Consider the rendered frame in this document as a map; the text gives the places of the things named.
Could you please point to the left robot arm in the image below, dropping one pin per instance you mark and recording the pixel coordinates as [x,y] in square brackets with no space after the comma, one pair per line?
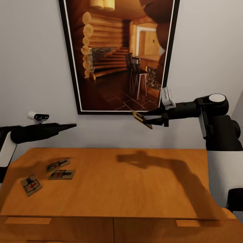
[10,137]

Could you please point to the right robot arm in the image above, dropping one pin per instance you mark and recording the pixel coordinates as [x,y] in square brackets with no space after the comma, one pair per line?
[224,150]

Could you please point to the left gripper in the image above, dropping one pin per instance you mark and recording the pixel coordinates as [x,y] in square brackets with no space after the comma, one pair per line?
[42,131]

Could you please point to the mousetrap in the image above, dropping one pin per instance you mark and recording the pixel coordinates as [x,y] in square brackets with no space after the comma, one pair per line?
[141,118]
[57,165]
[62,175]
[31,185]

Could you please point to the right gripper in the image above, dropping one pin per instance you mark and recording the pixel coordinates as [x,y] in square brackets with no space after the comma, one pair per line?
[179,112]

